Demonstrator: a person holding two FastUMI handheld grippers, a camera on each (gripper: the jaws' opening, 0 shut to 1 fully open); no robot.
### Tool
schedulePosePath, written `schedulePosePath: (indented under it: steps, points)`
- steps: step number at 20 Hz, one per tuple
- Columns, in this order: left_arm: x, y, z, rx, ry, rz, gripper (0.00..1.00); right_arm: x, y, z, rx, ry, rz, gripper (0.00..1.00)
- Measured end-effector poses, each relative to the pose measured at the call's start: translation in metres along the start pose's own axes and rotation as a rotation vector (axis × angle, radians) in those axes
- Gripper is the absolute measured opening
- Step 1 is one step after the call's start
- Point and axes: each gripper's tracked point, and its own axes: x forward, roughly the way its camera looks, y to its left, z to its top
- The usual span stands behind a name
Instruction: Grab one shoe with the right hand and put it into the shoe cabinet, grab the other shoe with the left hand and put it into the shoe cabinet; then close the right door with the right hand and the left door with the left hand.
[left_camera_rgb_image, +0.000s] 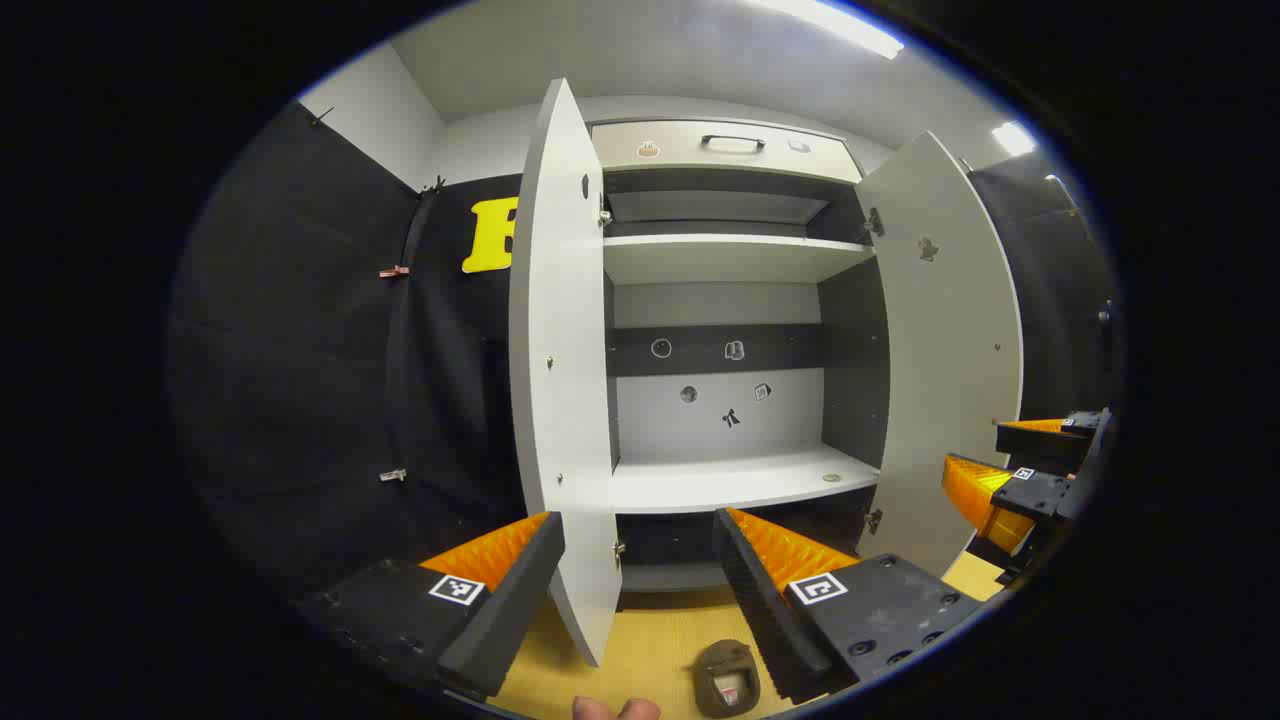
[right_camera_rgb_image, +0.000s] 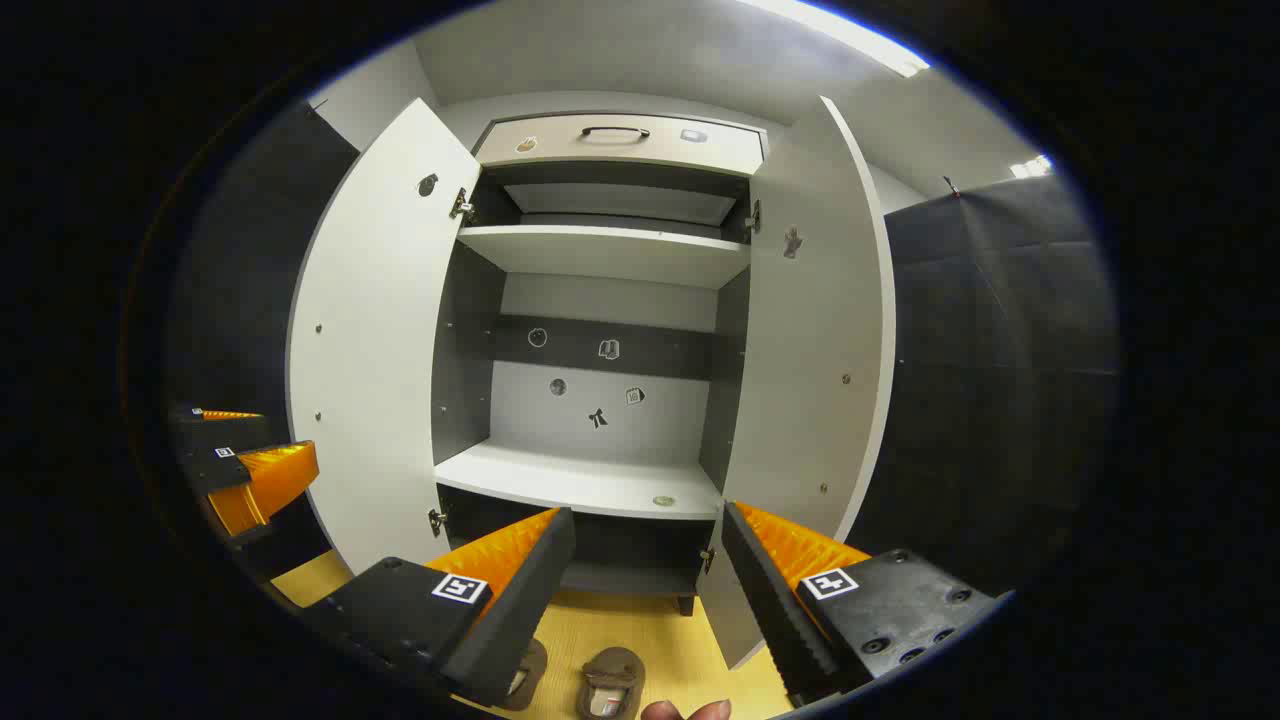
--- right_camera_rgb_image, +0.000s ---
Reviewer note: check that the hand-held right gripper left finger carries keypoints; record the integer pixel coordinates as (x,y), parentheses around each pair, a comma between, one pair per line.
(520,600)

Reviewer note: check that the ceiling light strip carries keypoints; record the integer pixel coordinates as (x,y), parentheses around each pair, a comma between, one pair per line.
(1030,167)
(850,35)

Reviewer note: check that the white shoe cabinet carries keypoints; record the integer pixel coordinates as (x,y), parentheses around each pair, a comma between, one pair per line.
(600,255)

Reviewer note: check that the black backdrop cloth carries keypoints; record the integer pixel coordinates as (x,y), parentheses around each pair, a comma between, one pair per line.
(1000,380)
(240,300)

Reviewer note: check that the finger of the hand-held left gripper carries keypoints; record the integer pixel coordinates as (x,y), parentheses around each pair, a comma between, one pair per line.
(225,475)
(215,430)

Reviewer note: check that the white shoe cabinet door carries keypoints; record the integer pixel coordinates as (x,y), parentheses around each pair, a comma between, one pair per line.
(380,350)
(810,380)

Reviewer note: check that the beige cabinet drawer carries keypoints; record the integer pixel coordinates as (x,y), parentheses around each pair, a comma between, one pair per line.
(550,152)

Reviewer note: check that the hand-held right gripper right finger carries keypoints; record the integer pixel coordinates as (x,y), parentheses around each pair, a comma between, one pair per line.
(765,600)

